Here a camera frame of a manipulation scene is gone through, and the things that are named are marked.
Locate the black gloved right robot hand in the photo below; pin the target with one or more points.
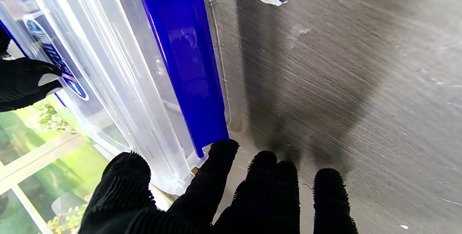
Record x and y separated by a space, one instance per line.
21 82

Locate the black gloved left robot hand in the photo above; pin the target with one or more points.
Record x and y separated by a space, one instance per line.
202 198

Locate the large clear lid blue sticker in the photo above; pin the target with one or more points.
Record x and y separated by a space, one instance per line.
72 64

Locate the clear container with blue clips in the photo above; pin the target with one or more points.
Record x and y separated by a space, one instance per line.
180 64

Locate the small white paper scrap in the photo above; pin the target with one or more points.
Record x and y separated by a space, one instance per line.
273 1

